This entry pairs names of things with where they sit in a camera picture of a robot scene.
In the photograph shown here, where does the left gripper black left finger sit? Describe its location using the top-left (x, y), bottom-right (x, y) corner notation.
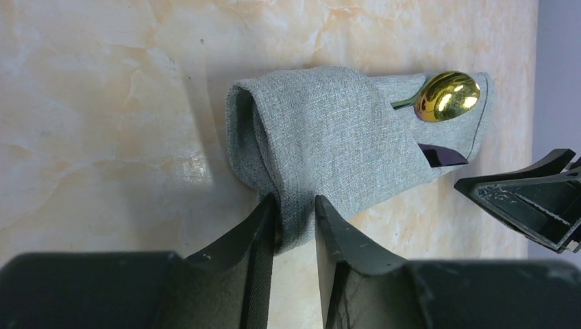
top-left (1, 195), bottom-right (277, 328)

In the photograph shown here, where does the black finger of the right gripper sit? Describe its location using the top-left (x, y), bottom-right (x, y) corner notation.
top-left (454, 149), bottom-right (580, 254)

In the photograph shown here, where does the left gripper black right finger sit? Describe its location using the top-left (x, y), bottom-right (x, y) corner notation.
top-left (314, 195), bottom-right (580, 328)

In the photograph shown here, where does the iridescent purple knife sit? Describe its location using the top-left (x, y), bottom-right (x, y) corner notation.
top-left (418, 144), bottom-right (469, 168)

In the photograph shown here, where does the iridescent purple spoon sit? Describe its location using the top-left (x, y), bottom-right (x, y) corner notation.
top-left (391, 71), bottom-right (480, 123)

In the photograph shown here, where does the grey cloth napkin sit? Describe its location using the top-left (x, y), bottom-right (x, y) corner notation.
top-left (225, 66), bottom-right (495, 254)

